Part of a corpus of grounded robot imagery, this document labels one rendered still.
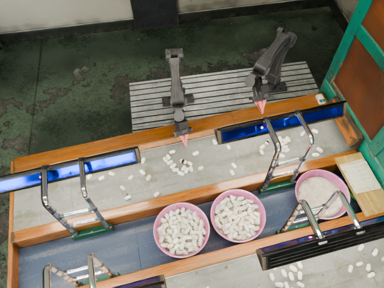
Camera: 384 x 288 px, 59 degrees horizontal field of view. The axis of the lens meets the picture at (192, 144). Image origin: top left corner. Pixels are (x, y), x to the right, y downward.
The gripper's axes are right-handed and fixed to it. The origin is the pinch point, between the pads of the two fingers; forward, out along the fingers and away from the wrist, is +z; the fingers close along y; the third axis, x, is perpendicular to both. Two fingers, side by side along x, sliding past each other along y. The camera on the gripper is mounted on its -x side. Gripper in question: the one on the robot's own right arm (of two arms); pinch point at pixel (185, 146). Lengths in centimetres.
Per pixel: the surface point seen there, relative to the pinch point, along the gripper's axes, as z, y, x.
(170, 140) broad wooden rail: -3.7, -6.9, 7.0
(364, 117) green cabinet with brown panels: 2, 91, -20
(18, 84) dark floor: -61, -125, 159
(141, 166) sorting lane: 5.4, -25.4, 0.9
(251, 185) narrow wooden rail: 24.2, 27.0, -17.6
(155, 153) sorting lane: 1.2, -16.8, 4.8
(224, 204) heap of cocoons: 29.6, 11.1, -19.8
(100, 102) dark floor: -31, -53, 133
